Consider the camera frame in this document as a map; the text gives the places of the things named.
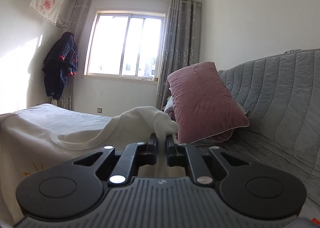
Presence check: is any white Winnie Pooh sweatshirt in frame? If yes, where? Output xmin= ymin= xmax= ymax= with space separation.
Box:
xmin=1 ymin=106 xmax=178 ymax=225

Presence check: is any folded grey pink quilt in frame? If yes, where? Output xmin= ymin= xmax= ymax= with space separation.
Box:
xmin=163 ymin=96 xmax=233 ymax=147

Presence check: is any dusty pink pillow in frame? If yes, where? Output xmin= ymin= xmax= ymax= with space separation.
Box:
xmin=168 ymin=62 xmax=249 ymax=144

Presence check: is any grey curtain right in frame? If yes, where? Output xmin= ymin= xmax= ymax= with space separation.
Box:
xmin=155 ymin=0 xmax=202 ymax=110

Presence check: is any window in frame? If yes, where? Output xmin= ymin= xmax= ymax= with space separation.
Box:
xmin=84 ymin=10 xmax=165 ymax=81

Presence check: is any dark blue hanging jacket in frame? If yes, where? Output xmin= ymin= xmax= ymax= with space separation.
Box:
xmin=42 ymin=32 xmax=73 ymax=101

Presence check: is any grey quilted headboard cover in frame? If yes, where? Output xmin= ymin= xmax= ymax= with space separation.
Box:
xmin=195 ymin=48 xmax=320 ymax=206

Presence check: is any red booklet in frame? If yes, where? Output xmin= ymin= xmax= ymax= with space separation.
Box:
xmin=311 ymin=218 xmax=320 ymax=225

